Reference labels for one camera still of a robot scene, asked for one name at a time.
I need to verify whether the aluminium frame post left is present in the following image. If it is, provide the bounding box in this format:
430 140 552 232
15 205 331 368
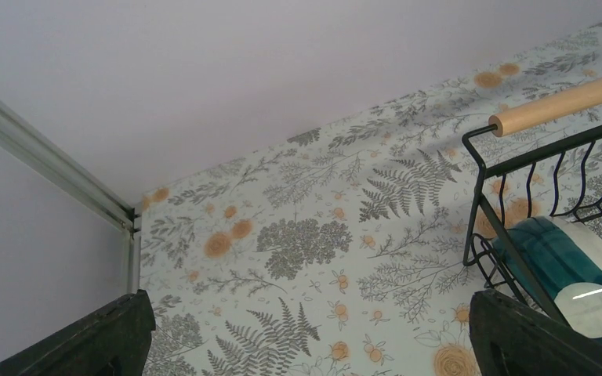
0 100 141 293

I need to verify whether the floral patterned table mat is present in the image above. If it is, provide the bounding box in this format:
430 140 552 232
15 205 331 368
140 22 602 375

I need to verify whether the teal and white bowl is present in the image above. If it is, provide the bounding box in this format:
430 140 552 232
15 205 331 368
508 216 602 344

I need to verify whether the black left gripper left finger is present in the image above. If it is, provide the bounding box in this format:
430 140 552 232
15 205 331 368
0 290 156 375

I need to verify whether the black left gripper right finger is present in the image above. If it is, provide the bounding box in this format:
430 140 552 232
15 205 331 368
470 289 602 375

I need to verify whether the black wire dish rack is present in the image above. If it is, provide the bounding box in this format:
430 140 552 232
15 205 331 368
462 78 602 330

